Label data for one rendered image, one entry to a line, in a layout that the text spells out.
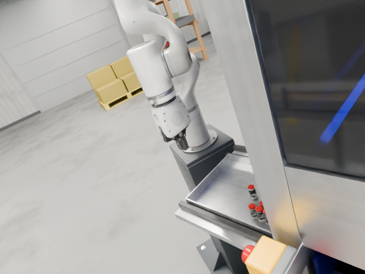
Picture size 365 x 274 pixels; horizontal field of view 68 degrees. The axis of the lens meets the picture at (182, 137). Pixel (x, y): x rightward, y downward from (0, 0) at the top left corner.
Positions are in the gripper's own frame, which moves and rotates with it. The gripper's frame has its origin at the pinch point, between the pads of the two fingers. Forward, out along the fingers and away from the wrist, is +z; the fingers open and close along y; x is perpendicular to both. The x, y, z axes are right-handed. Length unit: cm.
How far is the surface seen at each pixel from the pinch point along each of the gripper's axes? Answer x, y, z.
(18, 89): 801, 125, 30
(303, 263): -41.9, -14.0, 12.2
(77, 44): 716, 305, -16
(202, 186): 2.0, 2.4, 20.5
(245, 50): -40, -13, -30
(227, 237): -17.6, -10.5, 22.4
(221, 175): 0.2, 10.9, 22.1
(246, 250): -32.7, -18.3, 8.9
